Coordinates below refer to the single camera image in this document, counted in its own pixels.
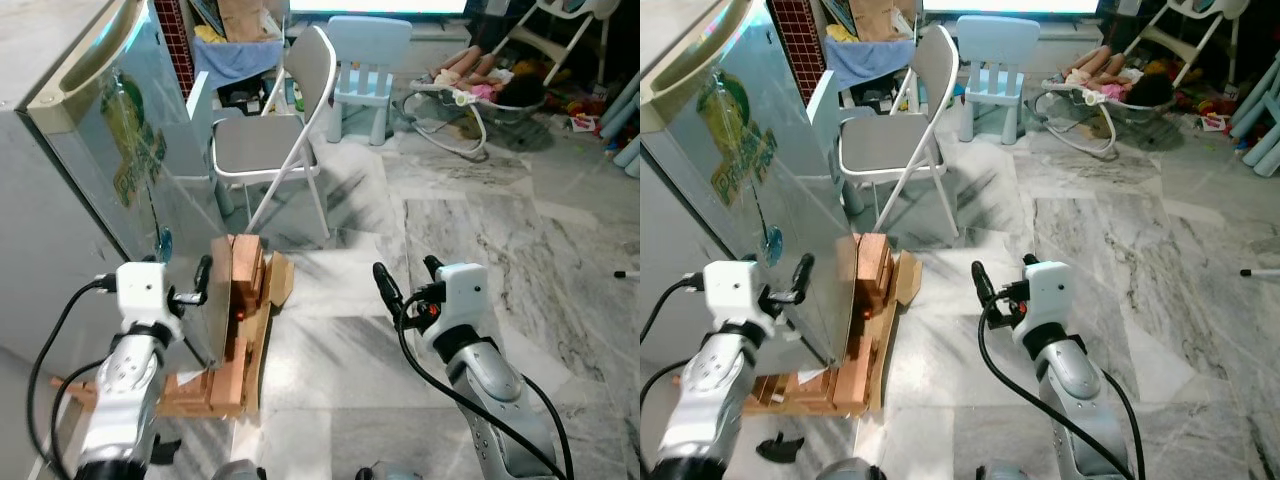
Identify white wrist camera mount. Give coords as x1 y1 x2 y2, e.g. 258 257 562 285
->
702 259 777 329
432 263 489 339
116 261 187 329
1015 261 1077 339

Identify baby in pink clothes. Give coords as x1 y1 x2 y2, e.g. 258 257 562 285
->
1062 45 1179 109
430 45 546 109

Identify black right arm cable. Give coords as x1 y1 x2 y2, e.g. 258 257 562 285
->
393 290 573 480
976 295 1147 480

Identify grey fridge body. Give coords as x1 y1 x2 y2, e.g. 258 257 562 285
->
640 0 831 371
0 0 216 376

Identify grey white folding chair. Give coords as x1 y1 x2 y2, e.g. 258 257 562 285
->
208 25 339 243
836 24 963 243

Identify green cartoon sticker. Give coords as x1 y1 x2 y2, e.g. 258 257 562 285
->
697 70 779 206
98 70 169 209

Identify silver fridge door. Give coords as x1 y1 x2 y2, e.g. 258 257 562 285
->
640 0 861 366
25 0 241 373

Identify baby bouncer with wire frame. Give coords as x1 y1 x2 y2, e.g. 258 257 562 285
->
1038 60 1183 163
403 60 553 163

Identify light blue kids chair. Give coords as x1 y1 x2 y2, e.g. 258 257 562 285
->
323 14 415 148
953 14 1043 147

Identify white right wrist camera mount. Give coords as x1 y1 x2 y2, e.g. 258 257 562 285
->
1015 261 1077 339
432 263 489 339

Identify white high chair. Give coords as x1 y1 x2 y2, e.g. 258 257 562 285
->
1125 0 1253 89
495 0 623 91

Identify red tiled pillar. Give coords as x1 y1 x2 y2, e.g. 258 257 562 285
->
153 0 198 101
778 0 827 106

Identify television screen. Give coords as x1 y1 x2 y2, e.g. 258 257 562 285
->
288 0 471 15
920 0 1101 15

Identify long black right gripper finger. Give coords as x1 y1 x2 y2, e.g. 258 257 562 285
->
971 260 1003 316
372 262 406 323

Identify wooden pallet stand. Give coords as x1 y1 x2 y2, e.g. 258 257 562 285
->
50 233 297 421
745 231 924 417

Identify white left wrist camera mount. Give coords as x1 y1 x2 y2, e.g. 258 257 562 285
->
702 259 777 329
116 261 187 329

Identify light blue foam tubes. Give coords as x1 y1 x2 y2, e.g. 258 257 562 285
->
598 72 641 171
1228 50 1280 181

